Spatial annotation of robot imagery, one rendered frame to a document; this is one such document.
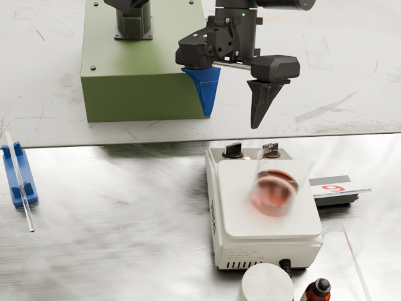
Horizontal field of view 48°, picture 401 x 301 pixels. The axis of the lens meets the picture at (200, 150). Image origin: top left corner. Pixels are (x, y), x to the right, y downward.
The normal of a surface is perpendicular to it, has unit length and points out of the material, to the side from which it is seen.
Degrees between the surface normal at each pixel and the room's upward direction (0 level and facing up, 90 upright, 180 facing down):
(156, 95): 90
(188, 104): 90
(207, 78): 60
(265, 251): 90
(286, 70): 68
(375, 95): 0
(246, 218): 0
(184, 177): 0
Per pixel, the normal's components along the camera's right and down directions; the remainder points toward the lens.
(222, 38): 0.65, 0.23
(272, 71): -0.03, 0.31
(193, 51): -0.71, 0.52
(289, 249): 0.07, 0.74
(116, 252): 0.07, -0.67
